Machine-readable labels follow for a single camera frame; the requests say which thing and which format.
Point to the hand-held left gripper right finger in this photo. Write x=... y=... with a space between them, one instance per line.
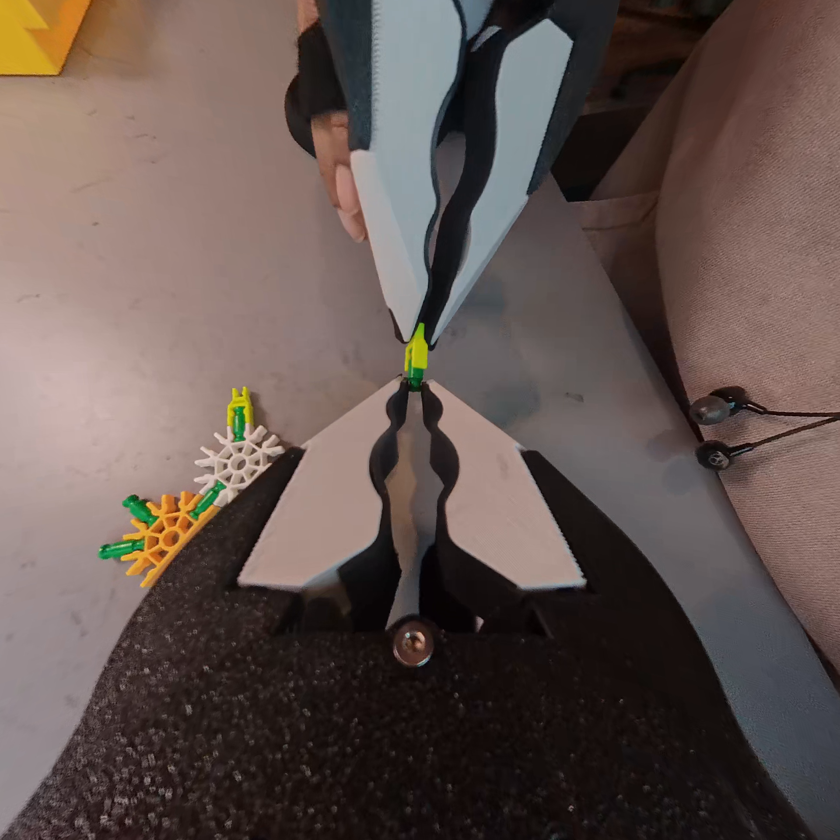
x=512 y=525

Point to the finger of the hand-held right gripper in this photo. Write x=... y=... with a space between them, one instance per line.
x=400 y=197
x=518 y=164

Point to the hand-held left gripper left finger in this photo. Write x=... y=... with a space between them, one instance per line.
x=308 y=525

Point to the toy construction model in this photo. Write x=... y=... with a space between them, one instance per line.
x=239 y=463

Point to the lime green toy connector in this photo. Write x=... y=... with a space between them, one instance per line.
x=417 y=354

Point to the yellow plastic bin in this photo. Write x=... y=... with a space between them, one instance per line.
x=33 y=39

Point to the grey desk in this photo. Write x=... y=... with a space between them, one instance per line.
x=164 y=262

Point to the person's right hand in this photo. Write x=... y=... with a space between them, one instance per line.
x=344 y=177

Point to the person's beige hoodie torso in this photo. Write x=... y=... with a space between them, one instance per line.
x=754 y=229

